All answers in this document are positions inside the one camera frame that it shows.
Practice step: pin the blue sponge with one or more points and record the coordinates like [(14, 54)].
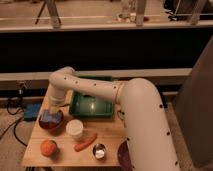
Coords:
[(47, 117)]

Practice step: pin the wooden folding table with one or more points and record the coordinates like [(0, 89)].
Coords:
[(110, 133)]

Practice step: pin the white cup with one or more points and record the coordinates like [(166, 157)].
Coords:
[(74, 128)]

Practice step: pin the red bowl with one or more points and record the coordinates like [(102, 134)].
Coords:
[(52, 126)]

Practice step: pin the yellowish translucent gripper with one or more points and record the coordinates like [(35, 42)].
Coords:
[(54, 109)]

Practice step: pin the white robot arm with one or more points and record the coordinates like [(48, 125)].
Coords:
[(150, 141)]

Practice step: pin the orange carrot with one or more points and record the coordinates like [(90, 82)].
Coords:
[(83, 144)]

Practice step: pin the orange round fruit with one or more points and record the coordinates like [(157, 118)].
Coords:
[(48, 148)]

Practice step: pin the blue box on floor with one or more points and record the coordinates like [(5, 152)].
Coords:
[(31, 111)]

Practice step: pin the small metal cup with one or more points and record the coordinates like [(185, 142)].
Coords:
[(99, 151)]

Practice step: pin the green plastic tray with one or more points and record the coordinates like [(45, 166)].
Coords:
[(85, 106)]

